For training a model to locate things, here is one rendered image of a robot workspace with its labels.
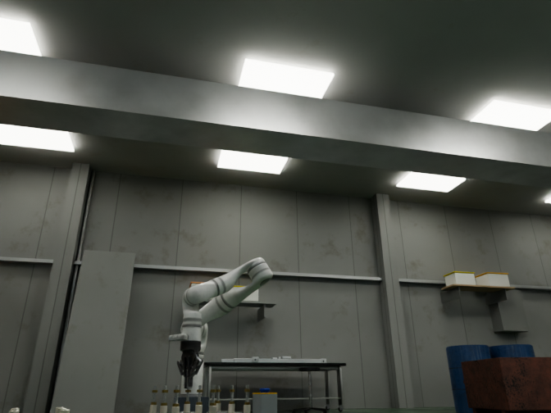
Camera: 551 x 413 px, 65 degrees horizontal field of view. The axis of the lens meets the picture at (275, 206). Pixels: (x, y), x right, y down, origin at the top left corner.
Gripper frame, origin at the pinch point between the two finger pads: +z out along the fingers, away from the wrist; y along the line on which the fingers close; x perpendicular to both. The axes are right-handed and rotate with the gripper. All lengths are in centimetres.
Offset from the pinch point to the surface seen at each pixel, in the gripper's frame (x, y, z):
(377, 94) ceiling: -382, 99, -392
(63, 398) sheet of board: -198, 553, 13
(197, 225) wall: -385, 512, -294
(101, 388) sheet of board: -240, 528, -1
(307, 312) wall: -569, 389, -133
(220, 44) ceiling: -161, 192, -392
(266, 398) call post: -23.9, -15.8, 5.6
